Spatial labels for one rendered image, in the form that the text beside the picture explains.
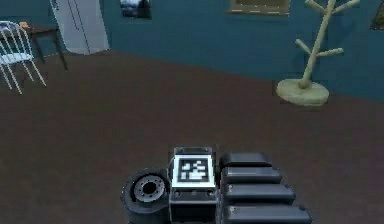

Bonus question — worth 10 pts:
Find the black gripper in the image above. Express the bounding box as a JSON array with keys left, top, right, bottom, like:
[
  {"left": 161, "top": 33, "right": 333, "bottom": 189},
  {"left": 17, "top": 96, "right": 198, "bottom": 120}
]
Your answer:
[{"left": 120, "top": 167, "right": 172, "bottom": 224}]

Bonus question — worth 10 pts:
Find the beige coat stand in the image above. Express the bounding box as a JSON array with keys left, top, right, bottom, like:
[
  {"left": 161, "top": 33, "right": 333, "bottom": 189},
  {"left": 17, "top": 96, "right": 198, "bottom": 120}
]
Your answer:
[{"left": 275, "top": 0, "right": 362, "bottom": 107}]

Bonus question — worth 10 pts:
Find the dark framed picture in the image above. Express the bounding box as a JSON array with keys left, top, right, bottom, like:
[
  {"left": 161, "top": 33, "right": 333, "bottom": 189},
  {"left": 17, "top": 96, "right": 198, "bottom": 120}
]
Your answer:
[{"left": 119, "top": 0, "right": 153, "bottom": 20}]

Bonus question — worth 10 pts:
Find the dark brown wooden table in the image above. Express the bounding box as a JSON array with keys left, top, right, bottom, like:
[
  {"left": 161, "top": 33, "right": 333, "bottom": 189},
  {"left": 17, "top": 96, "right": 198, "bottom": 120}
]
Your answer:
[{"left": 19, "top": 25, "right": 69, "bottom": 72}]

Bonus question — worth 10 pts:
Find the gold framed picture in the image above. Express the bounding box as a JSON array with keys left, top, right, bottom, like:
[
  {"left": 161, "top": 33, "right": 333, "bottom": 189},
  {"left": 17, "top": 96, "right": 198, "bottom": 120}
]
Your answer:
[{"left": 228, "top": 0, "right": 291, "bottom": 17}]

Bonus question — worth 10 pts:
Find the green framed picture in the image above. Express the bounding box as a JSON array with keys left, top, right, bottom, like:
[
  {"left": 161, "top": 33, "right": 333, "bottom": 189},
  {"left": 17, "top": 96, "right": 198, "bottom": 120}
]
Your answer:
[{"left": 369, "top": 0, "right": 384, "bottom": 31}]

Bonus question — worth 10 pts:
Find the white wire chair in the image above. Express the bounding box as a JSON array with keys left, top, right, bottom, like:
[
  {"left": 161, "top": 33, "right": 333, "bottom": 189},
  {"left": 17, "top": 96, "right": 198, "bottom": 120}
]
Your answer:
[{"left": 0, "top": 20, "right": 48, "bottom": 95}]

